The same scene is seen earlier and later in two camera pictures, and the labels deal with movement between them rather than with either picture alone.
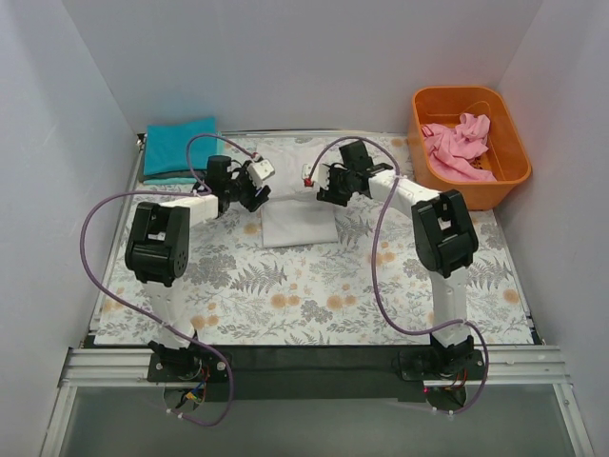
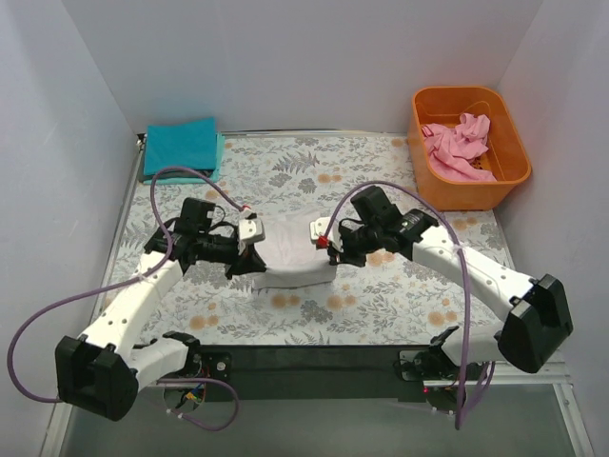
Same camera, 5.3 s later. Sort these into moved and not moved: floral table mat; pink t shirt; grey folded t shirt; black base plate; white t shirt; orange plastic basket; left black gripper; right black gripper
Moved: left black gripper; white t shirt; right black gripper
Not moved: black base plate; orange plastic basket; pink t shirt; floral table mat; grey folded t shirt
